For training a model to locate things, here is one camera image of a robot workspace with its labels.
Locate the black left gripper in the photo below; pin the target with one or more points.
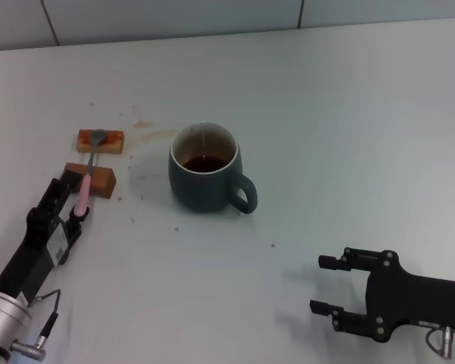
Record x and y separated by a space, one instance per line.
34 246

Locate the orange rear block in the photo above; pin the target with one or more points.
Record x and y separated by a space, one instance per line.
114 144

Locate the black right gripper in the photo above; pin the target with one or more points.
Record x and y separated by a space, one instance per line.
421 299

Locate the dark grey ceramic mug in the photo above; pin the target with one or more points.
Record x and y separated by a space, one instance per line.
201 189

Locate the brown wooden arch block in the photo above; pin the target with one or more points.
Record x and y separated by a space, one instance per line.
103 182

